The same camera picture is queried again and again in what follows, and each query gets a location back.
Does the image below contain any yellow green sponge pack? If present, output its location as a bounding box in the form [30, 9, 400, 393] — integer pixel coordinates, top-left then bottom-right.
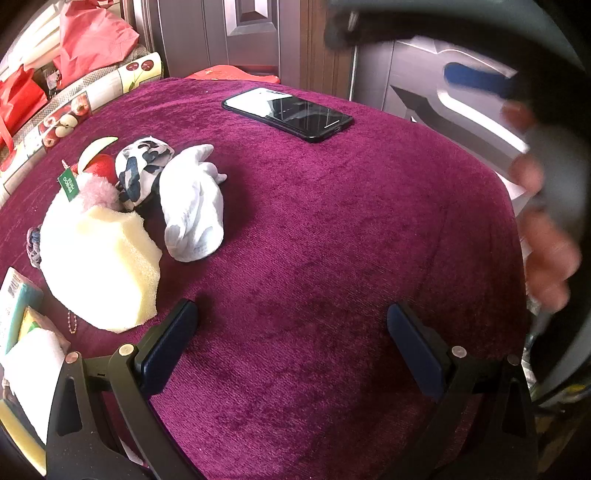
[1, 306, 70, 476]

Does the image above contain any teal sponge pack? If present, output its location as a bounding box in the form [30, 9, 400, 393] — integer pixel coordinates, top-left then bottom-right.
[0, 267, 43, 357]

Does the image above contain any white foam block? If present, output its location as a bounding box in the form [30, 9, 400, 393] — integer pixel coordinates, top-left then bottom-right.
[40, 191, 162, 333]

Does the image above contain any grey purple scrunchie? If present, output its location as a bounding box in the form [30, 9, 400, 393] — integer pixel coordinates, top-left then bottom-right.
[25, 226, 41, 269]

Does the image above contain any pink fluffy pompom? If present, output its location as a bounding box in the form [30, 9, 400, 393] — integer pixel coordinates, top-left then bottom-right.
[77, 173, 121, 211]

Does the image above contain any red plush apple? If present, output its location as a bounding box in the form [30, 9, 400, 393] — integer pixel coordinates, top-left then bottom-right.
[61, 136, 118, 186]

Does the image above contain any black white patterned sock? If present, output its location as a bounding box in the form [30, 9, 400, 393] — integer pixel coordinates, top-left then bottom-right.
[115, 136, 174, 211]

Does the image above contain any person's right hand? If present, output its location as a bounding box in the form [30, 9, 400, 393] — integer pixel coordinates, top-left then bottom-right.
[500, 98, 583, 312]

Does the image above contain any magenta velvet table cloth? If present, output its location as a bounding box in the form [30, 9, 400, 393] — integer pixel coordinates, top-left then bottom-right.
[1, 78, 529, 479]

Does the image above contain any black smartphone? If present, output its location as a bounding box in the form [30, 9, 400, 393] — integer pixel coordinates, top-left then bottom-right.
[221, 87, 353, 143]

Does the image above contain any red gift bag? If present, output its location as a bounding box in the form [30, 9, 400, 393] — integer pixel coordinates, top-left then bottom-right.
[0, 65, 48, 152]

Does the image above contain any fruit pattern rolled mat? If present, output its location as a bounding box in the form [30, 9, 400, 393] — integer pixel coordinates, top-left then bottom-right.
[1, 52, 162, 203]

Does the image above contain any red packet on cloth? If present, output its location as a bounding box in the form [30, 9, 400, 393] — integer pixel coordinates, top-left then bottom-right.
[186, 65, 280, 84]

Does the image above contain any red paper bag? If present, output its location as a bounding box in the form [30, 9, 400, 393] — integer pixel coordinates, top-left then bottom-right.
[53, 1, 139, 89]

